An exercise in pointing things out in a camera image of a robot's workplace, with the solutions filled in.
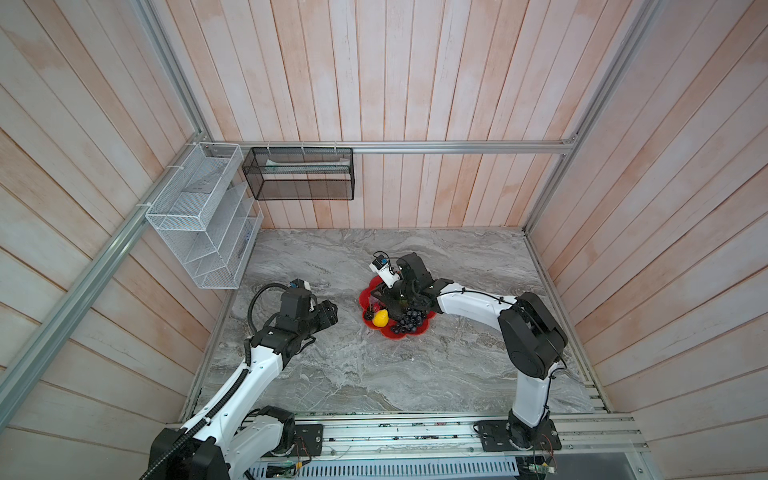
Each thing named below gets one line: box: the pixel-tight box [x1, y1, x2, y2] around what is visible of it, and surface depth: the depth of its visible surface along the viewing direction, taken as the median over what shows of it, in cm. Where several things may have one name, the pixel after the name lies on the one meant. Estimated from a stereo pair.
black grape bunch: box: [391, 307, 428, 334], surface depth 91 cm
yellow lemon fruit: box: [372, 309, 389, 328], surface depth 92 cm
